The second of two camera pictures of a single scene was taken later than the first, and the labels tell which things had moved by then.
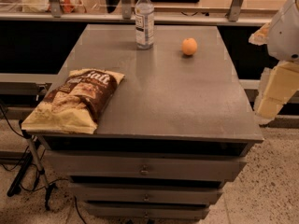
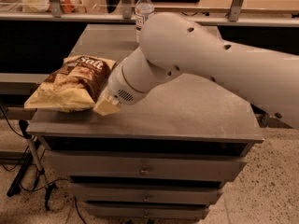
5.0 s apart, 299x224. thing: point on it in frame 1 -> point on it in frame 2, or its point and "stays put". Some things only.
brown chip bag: (76, 104) -> (78, 84)
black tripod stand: (23, 168) stays put
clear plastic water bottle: (144, 21) stays put
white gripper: (284, 36) -> (121, 85)
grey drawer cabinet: (180, 126) stays put
